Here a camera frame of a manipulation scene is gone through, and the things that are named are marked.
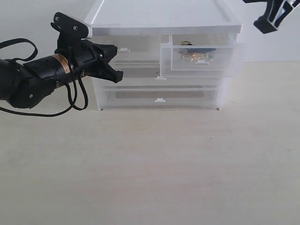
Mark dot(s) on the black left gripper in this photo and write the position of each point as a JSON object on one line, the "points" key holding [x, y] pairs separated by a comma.
{"points": [[76, 56]]}

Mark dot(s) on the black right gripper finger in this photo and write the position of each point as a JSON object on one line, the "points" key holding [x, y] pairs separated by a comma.
{"points": [[276, 11]]}

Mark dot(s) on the gold keychain with black strap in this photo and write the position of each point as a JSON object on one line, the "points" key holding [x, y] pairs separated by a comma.
{"points": [[197, 55]]}

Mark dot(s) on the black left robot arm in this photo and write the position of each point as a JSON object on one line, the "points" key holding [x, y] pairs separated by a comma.
{"points": [[25, 85]]}

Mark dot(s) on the clear bottom drawer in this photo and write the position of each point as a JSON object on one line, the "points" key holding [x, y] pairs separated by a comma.
{"points": [[199, 96]]}

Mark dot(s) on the white plastic drawer cabinet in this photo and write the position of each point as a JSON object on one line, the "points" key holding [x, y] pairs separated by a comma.
{"points": [[161, 17]]}

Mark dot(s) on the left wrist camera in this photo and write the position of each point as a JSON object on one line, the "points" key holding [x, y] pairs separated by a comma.
{"points": [[71, 26]]}

